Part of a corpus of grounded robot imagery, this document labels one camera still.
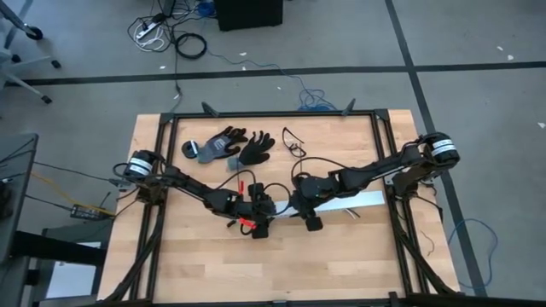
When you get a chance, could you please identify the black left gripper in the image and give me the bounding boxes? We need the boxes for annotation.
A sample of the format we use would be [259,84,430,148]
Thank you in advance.
[221,182,278,240]

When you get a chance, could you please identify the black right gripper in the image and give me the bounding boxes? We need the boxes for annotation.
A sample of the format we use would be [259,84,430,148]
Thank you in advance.
[292,172,342,233]

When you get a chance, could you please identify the white duct cover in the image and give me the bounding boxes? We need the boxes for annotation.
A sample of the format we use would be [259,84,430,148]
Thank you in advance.
[272,190,386,217]

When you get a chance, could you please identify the black clear safety glasses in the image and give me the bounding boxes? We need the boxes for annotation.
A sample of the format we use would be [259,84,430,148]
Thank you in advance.
[281,126,309,159]

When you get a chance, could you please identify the black grey work glove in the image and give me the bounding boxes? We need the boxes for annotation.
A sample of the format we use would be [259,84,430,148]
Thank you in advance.
[227,130,276,171]

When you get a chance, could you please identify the black tape roll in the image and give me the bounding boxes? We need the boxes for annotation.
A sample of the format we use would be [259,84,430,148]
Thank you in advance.
[181,139,200,160]

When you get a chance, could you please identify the small black electronics box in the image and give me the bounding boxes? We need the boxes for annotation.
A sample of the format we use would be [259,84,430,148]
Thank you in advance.
[69,203,117,222]

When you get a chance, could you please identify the large black box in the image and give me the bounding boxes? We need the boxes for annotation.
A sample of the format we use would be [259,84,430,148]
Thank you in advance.
[213,0,285,32]

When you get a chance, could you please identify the white flat panel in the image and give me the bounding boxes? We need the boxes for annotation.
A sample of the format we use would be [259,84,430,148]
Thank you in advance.
[44,241,103,299]

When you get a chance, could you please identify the black support beam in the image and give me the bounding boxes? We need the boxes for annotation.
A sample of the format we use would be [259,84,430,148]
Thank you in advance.
[10,231,107,268]

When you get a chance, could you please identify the white power strip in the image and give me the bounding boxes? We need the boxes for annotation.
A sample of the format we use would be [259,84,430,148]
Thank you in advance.
[135,20,162,42]

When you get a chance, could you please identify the grey office chair base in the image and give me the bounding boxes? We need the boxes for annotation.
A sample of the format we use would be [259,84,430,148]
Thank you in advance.
[0,42,64,106]

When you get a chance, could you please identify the dark grey side table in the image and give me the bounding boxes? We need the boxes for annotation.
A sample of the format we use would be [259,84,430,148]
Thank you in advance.
[0,133,40,265]

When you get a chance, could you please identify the dark office chair base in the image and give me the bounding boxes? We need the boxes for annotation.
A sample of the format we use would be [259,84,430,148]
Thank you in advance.
[0,0,44,42]

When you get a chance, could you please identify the black aluminium table frame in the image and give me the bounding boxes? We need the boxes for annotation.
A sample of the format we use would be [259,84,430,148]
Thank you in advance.
[100,98,464,307]

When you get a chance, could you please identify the coiled black cable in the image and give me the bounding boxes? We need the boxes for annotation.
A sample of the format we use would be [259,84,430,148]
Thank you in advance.
[174,32,209,61]

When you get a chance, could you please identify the yellow cable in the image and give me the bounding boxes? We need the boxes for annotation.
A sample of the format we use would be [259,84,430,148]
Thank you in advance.
[29,171,117,217]

